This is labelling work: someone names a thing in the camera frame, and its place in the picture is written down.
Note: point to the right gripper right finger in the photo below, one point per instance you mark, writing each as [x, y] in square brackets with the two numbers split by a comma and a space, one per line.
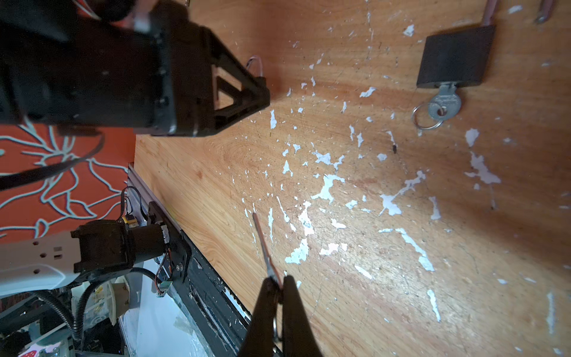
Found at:
[298, 338]

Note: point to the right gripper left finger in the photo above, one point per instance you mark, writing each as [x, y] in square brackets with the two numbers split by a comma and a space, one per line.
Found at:
[259, 340]

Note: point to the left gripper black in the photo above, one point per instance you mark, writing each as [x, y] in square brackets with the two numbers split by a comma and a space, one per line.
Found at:
[67, 70]

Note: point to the black padlock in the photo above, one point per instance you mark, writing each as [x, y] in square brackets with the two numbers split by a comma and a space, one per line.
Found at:
[255, 67]
[458, 57]

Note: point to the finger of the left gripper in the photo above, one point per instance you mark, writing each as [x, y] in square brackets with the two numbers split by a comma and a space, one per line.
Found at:
[249, 93]

